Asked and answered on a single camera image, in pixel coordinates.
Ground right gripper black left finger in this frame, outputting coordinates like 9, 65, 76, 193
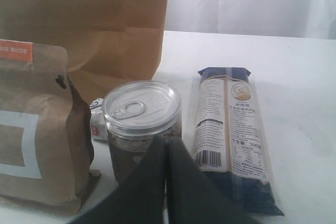
71, 136, 166, 223

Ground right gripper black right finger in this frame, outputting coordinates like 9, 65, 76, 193
166, 137, 249, 223

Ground brown paper shopping bag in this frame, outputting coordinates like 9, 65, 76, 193
1, 0, 167, 102

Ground dark blue pasta packet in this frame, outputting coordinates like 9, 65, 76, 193
193, 67, 283, 216

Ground dark clear pull-tab jar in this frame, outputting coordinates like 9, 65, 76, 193
102, 81, 182, 184

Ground small white blue packet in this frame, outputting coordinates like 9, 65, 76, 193
89, 98, 108, 142

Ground brown kraft pouch orange label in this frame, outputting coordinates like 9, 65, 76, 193
1, 40, 94, 212

